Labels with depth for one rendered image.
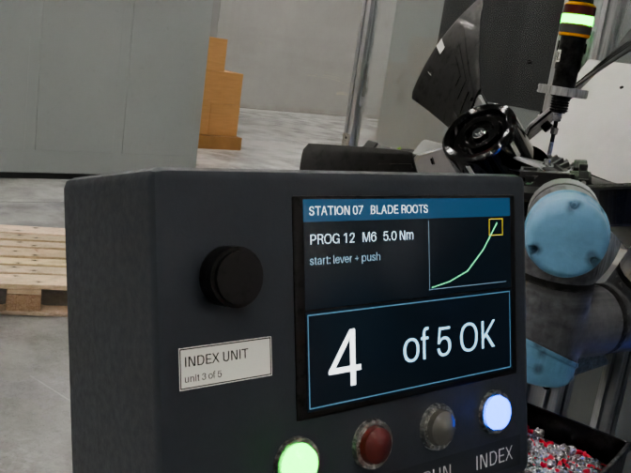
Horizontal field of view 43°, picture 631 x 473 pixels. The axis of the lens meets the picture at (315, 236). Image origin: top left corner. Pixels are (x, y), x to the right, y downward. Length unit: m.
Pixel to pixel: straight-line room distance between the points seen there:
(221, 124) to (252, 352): 9.02
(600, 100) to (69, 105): 5.36
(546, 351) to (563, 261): 0.10
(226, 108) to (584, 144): 8.02
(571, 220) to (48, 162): 6.02
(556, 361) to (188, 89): 6.26
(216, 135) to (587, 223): 8.67
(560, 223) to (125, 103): 6.10
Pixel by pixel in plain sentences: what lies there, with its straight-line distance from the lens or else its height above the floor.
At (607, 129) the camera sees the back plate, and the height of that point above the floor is 1.24.
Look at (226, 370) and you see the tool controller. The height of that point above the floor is 1.17.
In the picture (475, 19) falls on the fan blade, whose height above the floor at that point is 1.40.
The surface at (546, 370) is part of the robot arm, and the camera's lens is 0.82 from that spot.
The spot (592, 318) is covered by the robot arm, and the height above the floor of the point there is 1.09.
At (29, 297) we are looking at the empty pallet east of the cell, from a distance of 3.69.
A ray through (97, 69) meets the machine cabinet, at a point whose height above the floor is 0.88.
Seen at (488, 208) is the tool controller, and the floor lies 1.24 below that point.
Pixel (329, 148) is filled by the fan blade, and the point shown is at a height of 1.14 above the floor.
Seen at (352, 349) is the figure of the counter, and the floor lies 1.17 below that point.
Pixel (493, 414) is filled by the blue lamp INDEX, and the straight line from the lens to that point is 0.50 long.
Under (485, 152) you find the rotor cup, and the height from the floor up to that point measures 1.20.
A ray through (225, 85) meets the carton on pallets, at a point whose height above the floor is 0.71.
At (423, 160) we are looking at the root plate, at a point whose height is 1.16.
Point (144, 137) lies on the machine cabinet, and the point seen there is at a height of 0.37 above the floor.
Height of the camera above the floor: 1.32
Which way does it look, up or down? 13 degrees down
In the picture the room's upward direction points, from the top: 8 degrees clockwise
